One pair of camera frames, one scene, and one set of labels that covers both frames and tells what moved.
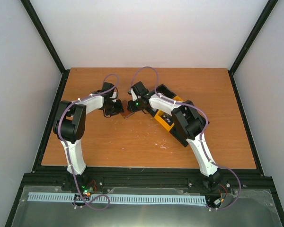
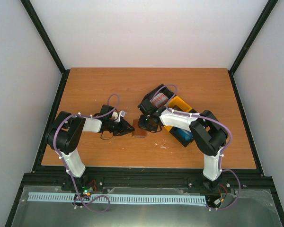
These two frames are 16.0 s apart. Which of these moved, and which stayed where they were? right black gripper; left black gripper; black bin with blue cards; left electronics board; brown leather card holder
Moved: brown leather card holder; left black gripper; right black gripper
Stayed: left electronics board; black bin with blue cards
